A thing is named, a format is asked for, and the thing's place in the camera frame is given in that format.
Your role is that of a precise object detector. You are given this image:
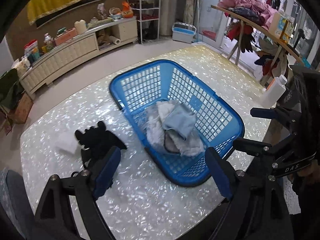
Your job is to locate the cream plastic jar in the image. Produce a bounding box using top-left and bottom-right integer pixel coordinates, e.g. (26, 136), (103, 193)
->
(74, 20), (87, 34)

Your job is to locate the silver standing air conditioner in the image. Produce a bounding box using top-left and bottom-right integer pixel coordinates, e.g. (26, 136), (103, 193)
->
(159, 0), (177, 36)

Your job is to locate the pink flat box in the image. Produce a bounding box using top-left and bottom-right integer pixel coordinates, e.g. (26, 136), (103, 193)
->
(54, 28), (78, 46)

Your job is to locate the white plastic bottle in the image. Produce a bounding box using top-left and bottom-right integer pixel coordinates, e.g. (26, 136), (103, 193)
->
(261, 75), (287, 108)

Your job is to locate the white foam sponge block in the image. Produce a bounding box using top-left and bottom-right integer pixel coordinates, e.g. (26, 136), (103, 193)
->
(55, 132), (80, 155)

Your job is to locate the cream TV cabinet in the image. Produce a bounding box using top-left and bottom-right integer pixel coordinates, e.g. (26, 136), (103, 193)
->
(20, 17), (138, 95)

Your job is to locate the white paper roll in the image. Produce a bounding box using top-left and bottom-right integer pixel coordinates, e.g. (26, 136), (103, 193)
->
(109, 36), (121, 45)

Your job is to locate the wooden clothes rack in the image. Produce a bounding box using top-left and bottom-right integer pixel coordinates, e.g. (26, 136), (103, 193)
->
(211, 4), (304, 86)

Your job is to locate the light blue cloth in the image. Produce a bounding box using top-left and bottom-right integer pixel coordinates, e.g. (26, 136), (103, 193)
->
(162, 103), (197, 141)

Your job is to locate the white blue storage box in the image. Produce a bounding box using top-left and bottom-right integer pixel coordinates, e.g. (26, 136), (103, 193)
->
(171, 22), (197, 43)

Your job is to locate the blue plastic laundry basket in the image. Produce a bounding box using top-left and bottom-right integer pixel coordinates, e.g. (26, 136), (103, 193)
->
(109, 60), (245, 187)

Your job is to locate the brown cardboard box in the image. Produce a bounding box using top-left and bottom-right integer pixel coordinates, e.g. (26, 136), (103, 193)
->
(8, 93), (34, 124)

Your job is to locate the grey patterned cloth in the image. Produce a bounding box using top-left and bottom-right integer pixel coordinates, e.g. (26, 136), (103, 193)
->
(164, 131), (180, 154)

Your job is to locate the white metal shelf rack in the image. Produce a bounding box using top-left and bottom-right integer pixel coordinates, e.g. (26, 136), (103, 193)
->
(127, 0), (161, 44)

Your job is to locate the orange snack bag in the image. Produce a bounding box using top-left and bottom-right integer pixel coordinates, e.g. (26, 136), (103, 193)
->
(121, 1), (134, 18)

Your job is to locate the pink clothes pile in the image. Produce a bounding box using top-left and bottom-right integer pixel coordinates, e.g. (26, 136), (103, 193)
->
(217, 0), (277, 29)

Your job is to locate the black dragon plush toy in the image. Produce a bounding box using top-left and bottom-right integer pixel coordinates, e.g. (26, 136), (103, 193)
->
(74, 121), (127, 170)

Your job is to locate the dark green bag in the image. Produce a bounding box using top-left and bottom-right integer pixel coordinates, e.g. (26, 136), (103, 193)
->
(0, 68), (24, 110)

